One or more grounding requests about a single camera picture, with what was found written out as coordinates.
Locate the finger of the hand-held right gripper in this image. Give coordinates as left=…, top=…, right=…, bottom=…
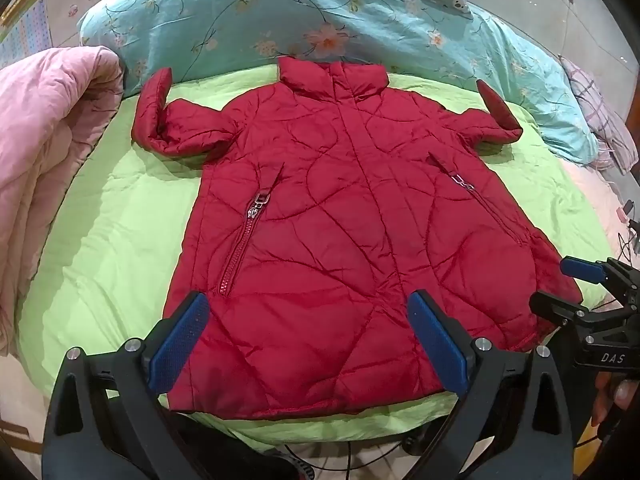
left=529, top=290, right=603, bottom=333
left=560, top=256, right=640, bottom=295

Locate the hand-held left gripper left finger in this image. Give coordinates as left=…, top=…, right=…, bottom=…
left=42, top=290, right=211, bottom=480

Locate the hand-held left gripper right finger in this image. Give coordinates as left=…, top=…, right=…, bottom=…
left=407, top=289, right=577, bottom=480

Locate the red padded jacket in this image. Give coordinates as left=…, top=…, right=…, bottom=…
left=131, top=56, right=585, bottom=421

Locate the person's right hand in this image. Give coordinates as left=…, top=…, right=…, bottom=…
left=590, top=366, right=640, bottom=443

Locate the pale pink bed sheet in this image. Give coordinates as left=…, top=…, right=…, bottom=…
left=562, top=157, right=632, bottom=266

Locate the green bed blanket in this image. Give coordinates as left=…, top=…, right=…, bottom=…
left=15, top=66, right=621, bottom=461

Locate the plaid pillow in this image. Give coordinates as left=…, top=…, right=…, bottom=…
left=559, top=54, right=640, bottom=173

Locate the pink quilt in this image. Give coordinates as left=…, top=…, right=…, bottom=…
left=0, top=46, right=126, bottom=358

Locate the teal floral quilt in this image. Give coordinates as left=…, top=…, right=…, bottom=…
left=77, top=0, right=601, bottom=167

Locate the black cable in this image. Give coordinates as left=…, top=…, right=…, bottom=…
left=277, top=437, right=426, bottom=480
left=614, top=199, right=640, bottom=261

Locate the pale dotted wall poster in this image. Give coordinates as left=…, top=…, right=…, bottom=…
left=0, top=0, right=53, bottom=68

